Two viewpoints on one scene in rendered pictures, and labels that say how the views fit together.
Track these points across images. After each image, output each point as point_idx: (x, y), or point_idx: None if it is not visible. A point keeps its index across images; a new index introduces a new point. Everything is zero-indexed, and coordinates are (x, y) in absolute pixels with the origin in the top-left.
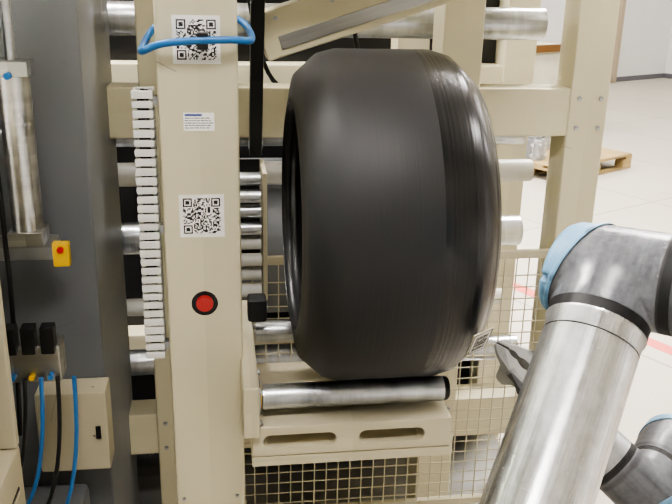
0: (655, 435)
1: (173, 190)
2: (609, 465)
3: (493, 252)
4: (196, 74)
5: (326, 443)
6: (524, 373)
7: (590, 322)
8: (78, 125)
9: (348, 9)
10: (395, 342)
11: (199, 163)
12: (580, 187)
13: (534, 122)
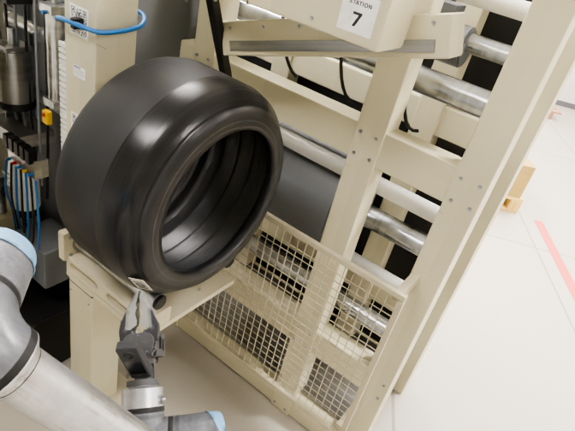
0: (187, 419)
1: (69, 106)
2: (123, 407)
3: (130, 232)
4: (79, 43)
5: (95, 287)
6: (132, 318)
7: None
8: None
9: (271, 37)
10: (89, 251)
11: (79, 97)
12: (441, 247)
13: (420, 179)
